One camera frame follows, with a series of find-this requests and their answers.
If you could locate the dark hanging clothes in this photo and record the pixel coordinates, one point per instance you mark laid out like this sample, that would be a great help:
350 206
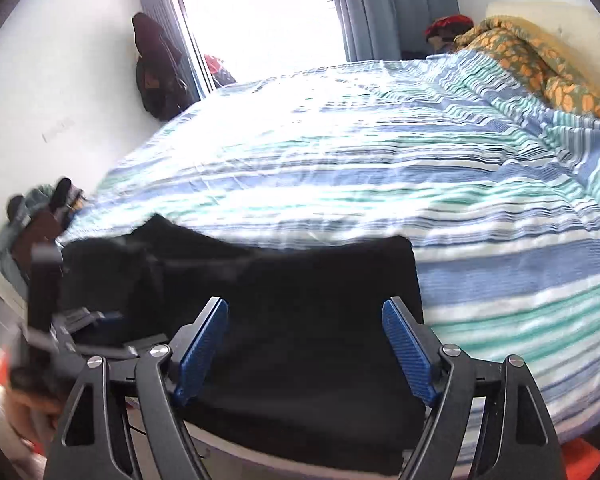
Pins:
155 75

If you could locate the blue green striped blanket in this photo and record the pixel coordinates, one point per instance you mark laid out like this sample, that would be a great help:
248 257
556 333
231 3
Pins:
380 160

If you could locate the grey blue curtain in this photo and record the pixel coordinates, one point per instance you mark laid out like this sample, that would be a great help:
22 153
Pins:
165 15
390 5

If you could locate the black pants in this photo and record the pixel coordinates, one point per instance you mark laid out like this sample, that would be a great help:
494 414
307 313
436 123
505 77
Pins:
290 285

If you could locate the red item at window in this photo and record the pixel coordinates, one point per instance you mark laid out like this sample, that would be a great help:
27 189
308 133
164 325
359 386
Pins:
217 70

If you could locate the teal cloth pile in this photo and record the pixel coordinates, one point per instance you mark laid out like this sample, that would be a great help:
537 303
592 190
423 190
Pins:
15 240

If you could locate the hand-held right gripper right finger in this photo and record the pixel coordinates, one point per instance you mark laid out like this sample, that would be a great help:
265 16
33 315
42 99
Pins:
410 355

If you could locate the orange floral blanket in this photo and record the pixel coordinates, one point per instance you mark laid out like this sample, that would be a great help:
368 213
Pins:
530 60

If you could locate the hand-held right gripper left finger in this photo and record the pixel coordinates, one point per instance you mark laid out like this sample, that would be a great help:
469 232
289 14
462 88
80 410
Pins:
200 355

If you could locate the bright window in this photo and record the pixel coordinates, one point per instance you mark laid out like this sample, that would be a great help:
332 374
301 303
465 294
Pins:
260 20

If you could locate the red cap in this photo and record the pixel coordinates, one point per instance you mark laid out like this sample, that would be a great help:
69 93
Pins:
447 27

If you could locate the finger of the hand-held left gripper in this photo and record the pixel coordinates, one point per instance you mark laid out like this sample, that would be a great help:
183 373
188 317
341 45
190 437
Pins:
107 351
92 317

